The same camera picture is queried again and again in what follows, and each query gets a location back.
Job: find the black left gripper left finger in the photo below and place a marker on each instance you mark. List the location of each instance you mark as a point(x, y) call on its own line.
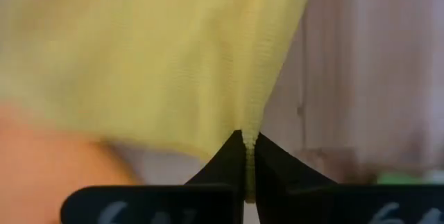
point(173, 205)

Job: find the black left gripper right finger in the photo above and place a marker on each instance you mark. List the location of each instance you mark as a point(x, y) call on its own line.
point(312, 203)

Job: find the green microfiber towel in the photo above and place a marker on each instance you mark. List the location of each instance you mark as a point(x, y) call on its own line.
point(406, 178)

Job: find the orange microfiber towel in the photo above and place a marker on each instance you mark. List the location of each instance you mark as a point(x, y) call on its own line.
point(45, 168)

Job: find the yellow microfiber towel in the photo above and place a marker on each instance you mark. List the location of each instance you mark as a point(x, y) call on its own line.
point(156, 61)

